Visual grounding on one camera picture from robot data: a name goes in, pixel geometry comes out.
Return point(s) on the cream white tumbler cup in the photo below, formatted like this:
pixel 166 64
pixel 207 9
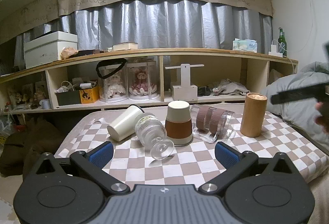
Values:
pixel 123 126

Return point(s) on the doll in clear case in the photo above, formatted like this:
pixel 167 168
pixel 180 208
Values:
pixel 112 85
pixel 142 81

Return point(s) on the long wooden shelf unit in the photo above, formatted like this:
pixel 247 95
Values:
pixel 34 90

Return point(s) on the clear ribbed stemmed glass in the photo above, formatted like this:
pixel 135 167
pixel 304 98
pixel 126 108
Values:
pixel 153 136

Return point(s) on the white charger block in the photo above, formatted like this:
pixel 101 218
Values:
pixel 274 51

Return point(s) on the clear glass mug brown sleeve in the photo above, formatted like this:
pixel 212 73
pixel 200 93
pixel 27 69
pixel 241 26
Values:
pixel 210 124

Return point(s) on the doll in right clear case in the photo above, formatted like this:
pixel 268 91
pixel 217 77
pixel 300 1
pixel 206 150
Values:
pixel 142 81

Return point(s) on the yellow cardboard box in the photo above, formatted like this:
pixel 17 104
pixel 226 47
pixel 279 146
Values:
pixel 88 96

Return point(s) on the crumpled grey cloth on shelf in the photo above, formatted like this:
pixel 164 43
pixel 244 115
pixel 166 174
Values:
pixel 228 87

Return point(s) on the cream book on shelf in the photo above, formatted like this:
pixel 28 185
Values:
pixel 125 46

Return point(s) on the white and brown paper cup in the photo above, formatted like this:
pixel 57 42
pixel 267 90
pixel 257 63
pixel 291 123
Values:
pixel 178 123

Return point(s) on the white storage box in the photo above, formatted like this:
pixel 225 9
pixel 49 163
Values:
pixel 48 47

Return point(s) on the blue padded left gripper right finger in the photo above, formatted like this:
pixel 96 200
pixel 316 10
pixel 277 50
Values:
pixel 237 165

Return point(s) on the green glass bottle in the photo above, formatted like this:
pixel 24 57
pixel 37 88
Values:
pixel 282 44

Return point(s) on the doll in left clear case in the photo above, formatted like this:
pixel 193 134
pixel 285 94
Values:
pixel 112 85

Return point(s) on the white wooden stand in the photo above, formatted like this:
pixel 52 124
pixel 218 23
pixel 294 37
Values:
pixel 183 89

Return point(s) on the tan bamboo cylinder cup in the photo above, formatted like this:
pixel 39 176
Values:
pixel 253 115

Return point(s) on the person's hand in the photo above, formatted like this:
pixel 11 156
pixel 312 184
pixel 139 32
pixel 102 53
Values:
pixel 322 119

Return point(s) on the tissue pack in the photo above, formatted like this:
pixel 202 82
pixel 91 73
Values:
pixel 245 45

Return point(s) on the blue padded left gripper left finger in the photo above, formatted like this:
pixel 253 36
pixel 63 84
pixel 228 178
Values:
pixel 90 164

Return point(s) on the dark green bin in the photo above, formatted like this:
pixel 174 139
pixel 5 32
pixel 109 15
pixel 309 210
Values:
pixel 68 98

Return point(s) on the brown white checkered cloth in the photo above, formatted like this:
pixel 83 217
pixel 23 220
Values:
pixel 194 163

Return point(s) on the silver grey curtain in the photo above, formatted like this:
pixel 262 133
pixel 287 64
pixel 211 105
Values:
pixel 157 24

